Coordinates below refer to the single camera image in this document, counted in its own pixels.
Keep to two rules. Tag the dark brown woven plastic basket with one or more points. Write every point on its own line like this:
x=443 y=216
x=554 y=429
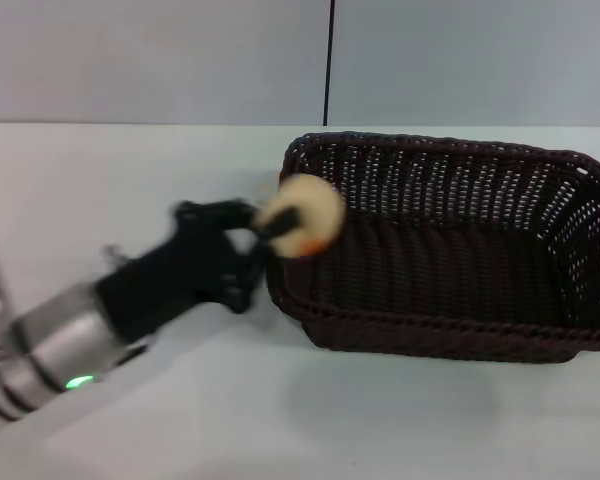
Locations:
x=445 y=280

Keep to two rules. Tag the round tan bread bun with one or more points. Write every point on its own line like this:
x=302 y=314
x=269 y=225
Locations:
x=312 y=200

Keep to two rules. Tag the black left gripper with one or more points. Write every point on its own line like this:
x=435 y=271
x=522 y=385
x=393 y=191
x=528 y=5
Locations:
x=175 y=280

